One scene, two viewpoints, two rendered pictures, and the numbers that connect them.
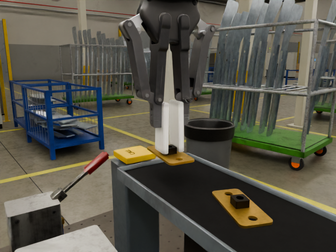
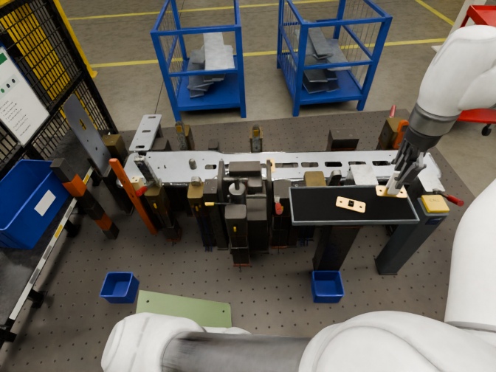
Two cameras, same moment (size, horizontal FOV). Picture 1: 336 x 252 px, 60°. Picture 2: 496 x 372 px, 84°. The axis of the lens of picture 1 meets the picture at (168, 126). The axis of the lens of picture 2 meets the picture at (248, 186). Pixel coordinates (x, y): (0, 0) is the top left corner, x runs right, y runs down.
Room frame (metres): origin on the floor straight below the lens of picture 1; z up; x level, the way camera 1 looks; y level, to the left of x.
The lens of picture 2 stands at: (0.36, -0.67, 1.86)
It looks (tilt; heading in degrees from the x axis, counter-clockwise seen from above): 49 degrees down; 127
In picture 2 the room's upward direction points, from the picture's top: 4 degrees counter-clockwise
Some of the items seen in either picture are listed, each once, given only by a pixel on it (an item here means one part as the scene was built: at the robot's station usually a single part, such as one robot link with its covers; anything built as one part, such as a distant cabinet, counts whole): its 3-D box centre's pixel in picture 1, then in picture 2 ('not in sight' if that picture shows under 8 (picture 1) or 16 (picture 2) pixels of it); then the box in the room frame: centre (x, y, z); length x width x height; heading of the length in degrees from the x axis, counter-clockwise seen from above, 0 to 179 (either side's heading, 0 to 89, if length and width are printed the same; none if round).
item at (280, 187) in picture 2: not in sight; (280, 221); (0.08, -0.09, 0.89); 0.12 x 0.07 x 0.38; 123
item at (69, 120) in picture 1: (61, 116); not in sight; (4.50, 1.67, 0.47); 1.20 x 0.80 x 0.95; 40
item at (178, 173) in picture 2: not in sight; (274, 164); (-0.06, 0.09, 1.00); 1.38 x 0.22 x 0.02; 33
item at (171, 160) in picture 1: (169, 150); (391, 190); (0.39, 0.00, 1.20); 0.08 x 0.04 x 0.01; 26
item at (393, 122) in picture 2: not in sight; (384, 152); (0.31, 0.56, 0.88); 0.14 x 0.09 x 0.36; 123
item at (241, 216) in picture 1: (239, 202); (350, 204); (0.31, -0.08, 1.17); 0.08 x 0.04 x 0.01; 13
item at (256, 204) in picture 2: not in sight; (247, 211); (-0.04, -0.15, 0.94); 0.18 x 0.13 x 0.49; 33
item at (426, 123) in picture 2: not in sight; (432, 116); (0.40, 0.00, 1.47); 0.09 x 0.09 x 0.06
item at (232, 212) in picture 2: not in sight; (238, 242); (-0.01, -0.26, 0.89); 0.09 x 0.08 x 0.38; 123
